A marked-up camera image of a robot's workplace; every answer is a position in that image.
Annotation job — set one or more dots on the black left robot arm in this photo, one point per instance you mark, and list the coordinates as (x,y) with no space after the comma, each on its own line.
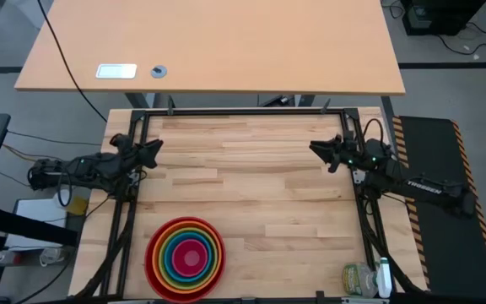
(95,169)

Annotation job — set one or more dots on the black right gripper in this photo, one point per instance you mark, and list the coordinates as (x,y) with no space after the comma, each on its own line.
(350,150)

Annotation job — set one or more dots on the orange plastic bowl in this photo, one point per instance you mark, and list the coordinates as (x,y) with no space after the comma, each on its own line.
(154,258)

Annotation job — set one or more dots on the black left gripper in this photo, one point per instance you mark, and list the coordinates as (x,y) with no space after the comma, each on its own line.
(131,154)

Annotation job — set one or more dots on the yellow pad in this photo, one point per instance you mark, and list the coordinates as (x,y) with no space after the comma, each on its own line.
(77,205)

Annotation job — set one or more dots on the white box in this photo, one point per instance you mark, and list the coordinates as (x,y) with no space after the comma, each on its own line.
(36,211)

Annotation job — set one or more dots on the blue plastic bowl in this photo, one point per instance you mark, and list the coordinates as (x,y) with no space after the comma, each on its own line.
(168,258)

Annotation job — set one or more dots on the black aluminium table frame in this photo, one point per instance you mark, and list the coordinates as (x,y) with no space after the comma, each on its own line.
(247,111)

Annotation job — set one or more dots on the black metal beam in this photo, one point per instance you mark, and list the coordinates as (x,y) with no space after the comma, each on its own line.
(15,224)

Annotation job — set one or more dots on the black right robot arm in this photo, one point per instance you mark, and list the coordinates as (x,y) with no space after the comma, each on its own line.
(424,188)

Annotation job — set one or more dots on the black mat with striped edges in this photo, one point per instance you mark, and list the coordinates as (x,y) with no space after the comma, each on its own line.
(445,253)

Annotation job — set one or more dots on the large red plastic bowl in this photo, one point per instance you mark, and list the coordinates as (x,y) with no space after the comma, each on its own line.
(147,264)

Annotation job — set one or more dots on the large light wood desk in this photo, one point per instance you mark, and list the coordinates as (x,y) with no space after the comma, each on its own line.
(226,42)

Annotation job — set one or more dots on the green label spray bottle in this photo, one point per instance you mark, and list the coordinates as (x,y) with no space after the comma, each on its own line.
(352,278)

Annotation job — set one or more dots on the small magenta plastic bowl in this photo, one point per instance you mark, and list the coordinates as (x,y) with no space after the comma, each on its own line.
(189,258)

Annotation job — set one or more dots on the grey power strip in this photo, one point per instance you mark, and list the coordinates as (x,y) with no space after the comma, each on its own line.
(11,256)

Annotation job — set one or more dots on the black computer tower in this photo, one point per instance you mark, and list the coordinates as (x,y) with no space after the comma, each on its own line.
(437,17)

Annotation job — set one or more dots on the green plastic bowl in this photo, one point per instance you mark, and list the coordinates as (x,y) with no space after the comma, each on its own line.
(163,264)

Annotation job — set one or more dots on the grey desk leg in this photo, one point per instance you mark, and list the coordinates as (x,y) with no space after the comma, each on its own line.
(306,100)
(138,100)

